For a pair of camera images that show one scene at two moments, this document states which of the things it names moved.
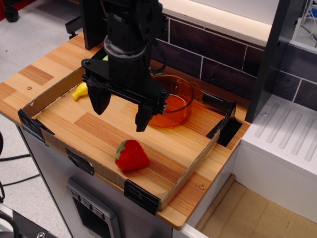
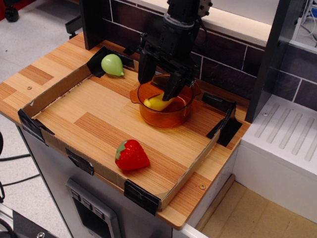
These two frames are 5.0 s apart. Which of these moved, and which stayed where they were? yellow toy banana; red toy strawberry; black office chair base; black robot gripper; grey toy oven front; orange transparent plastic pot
Moved: black robot gripper; yellow toy banana
Stayed: grey toy oven front; orange transparent plastic pot; black office chair base; red toy strawberry
